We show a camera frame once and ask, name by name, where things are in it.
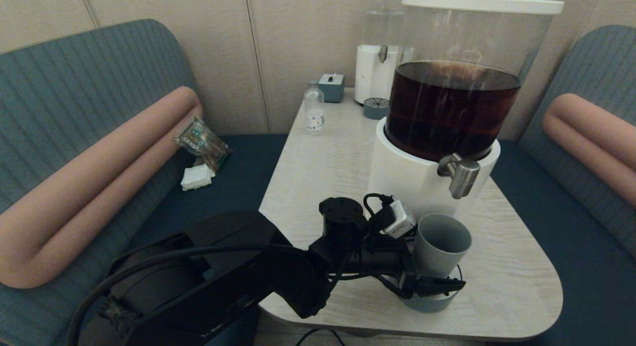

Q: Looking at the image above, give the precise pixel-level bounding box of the small clear water dispenser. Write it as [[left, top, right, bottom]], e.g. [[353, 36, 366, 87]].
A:
[[355, 0, 414, 106]]

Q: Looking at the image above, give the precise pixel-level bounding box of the large metal dispenser tap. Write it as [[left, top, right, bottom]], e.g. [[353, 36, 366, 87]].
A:
[[437, 153, 481, 199]]

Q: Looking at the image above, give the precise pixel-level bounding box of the grey tissue box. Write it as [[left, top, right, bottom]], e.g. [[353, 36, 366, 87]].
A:
[[318, 73, 345, 103]]

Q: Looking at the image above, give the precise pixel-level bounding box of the green snack packet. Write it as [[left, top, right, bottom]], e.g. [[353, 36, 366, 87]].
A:
[[175, 116, 232, 173]]

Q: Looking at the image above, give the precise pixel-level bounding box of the large white dispenser lid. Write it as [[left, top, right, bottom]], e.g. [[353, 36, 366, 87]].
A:
[[401, 0, 565, 15]]

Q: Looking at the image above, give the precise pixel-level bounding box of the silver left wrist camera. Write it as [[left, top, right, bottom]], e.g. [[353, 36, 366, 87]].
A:
[[383, 199, 417, 239]]

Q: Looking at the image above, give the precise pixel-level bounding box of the large dispenser with dark tea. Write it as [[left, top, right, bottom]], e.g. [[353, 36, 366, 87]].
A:
[[368, 8, 556, 227]]

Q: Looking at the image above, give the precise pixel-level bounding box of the short pink bolster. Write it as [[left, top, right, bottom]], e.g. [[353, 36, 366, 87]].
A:
[[542, 93, 636, 208]]

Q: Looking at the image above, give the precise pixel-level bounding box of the black floor cable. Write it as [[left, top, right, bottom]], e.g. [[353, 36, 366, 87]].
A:
[[297, 328, 346, 346]]

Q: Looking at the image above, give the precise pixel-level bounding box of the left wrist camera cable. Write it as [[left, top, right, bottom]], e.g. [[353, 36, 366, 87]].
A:
[[363, 192, 394, 218]]

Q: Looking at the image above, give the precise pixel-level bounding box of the small blue-grey drip tray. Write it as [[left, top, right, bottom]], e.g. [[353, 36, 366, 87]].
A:
[[363, 97, 390, 120]]

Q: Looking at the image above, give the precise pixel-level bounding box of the long folded pink bolster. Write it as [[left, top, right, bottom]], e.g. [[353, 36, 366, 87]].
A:
[[0, 86, 204, 289]]

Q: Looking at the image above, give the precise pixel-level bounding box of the white napkin stack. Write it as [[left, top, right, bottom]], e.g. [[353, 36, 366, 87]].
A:
[[180, 163, 216, 191]]

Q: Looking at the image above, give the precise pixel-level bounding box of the small clear bottle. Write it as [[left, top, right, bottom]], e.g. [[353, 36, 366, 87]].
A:
[[304, 82, 325, 135]]

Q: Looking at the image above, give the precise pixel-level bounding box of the blue bench with snack packet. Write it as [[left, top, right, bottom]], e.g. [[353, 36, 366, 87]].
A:
[[0, 19, 289, 346]]

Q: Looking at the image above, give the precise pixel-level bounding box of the large blue-grey perforated drip tray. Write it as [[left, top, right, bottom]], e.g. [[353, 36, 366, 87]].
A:
[[397, 264, 463, 314]]

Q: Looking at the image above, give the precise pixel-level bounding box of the grey plastic cup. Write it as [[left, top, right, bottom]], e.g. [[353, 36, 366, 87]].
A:
[[410, 213, 473, 281]]

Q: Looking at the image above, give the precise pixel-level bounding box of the empty blue bench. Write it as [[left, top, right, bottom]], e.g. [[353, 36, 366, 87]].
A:
[[492, 24, 636, 346]]

